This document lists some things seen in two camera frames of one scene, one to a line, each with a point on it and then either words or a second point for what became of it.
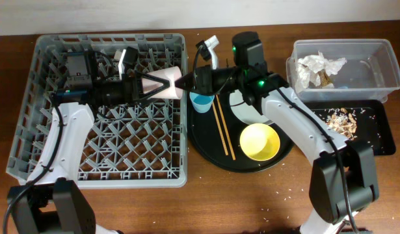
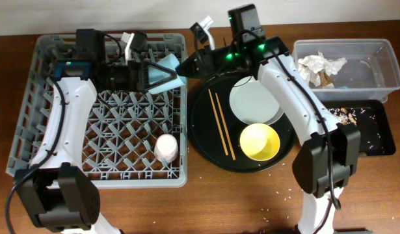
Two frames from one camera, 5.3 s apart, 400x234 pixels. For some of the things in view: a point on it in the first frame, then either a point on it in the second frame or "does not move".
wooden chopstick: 220,128 does not move
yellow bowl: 259,142 does not move
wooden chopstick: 226,128 does not move
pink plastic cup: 171,73 -> 166,148
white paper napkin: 309,66 does not move
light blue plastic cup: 201,103 -> 155,74
